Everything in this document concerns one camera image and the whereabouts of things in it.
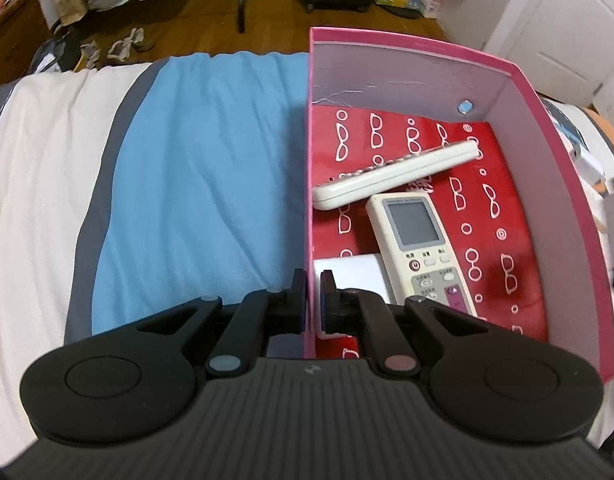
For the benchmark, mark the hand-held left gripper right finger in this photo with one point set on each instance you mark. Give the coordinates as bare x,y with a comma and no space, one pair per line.
329,300

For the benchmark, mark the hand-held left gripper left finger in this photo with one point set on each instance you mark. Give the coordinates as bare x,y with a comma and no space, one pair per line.
298,300

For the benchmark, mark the white cube charger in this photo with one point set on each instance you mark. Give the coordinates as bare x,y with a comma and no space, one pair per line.
359,272

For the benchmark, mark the grey-faced white charger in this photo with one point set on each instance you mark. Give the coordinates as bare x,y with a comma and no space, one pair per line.
589,167

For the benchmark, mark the white air conditioner remote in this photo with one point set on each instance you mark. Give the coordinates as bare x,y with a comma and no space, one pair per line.
412,220

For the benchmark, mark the cream button remote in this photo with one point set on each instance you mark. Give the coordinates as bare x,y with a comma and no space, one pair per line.
387,177

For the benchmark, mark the pink cardboard box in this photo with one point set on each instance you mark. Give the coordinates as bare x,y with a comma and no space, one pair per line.
387,70

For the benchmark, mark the red glasses-print pouch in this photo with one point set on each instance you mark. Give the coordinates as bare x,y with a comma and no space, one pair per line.
487,240

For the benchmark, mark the striped bedsheet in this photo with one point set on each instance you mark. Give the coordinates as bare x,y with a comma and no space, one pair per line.
187,160

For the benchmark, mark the white door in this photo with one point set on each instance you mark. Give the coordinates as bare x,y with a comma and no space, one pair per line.
562,10

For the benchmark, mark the beige sandal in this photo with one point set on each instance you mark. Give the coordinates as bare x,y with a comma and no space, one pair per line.
121,47
144,40

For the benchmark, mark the dark bag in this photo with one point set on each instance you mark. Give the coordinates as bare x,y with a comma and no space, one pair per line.
62,50

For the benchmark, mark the wooden nightstand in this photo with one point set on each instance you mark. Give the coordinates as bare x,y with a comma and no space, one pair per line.
17,40

